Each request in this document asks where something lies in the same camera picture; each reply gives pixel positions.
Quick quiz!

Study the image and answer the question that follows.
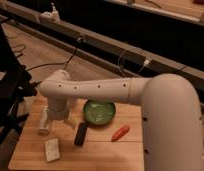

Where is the black floor cable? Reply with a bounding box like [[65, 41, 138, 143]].
[[26, 39, 81, 73]]

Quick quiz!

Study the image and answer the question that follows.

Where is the black tripod stand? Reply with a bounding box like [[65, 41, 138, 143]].
[[0, 23, 37, 145]]

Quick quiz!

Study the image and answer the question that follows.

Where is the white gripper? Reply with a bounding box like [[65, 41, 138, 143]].
[[43, 106, 76, 129]]

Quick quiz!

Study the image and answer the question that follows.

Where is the white tube bottle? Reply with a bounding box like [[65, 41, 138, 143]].
[[37, 112, 51, 135]]

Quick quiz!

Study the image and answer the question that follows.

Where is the grey metal rail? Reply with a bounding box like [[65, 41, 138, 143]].
[[0, 0, 204, 84]]

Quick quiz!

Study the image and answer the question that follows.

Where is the orange toy carrot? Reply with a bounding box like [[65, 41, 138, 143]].
[[111, 125, 130, 142]]

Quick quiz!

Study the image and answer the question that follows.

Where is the white sponge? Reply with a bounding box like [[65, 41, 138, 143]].
[[44, 138, 60, 162]]

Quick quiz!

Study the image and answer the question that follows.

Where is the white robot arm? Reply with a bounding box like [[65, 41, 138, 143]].
[[39, 70, 204, 171]]

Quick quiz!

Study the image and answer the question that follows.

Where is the white object on rail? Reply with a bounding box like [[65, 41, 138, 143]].
[[40, 3, 60, 22]]

